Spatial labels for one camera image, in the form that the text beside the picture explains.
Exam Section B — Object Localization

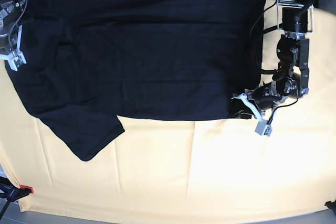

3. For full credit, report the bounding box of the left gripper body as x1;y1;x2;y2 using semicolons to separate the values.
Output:
250;77;298;111

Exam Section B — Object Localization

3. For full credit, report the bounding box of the dark blue T-shirt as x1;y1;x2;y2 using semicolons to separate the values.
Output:
7;0;266;161

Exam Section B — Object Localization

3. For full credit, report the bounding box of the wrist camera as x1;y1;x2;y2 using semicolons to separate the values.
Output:
3;52;27;71
255;120;272;137

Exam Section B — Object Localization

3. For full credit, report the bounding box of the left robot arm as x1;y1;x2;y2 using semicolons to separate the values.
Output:
230;0;315;124

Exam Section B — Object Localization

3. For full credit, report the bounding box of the red black table clamp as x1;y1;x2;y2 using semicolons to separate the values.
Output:
1;177;34;202

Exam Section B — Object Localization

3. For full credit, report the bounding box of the yellow table cloth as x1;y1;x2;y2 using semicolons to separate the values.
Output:
1;9;335;223

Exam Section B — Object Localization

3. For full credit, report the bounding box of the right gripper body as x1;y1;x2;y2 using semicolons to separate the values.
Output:
1;8;22;55

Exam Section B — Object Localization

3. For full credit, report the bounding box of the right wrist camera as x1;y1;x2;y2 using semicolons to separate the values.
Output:
3;52;27;71

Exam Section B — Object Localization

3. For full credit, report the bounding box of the black cable bundle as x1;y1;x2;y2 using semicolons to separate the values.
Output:
244;11;284;83

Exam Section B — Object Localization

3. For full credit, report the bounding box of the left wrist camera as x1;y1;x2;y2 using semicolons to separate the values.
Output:
255;120;272;137

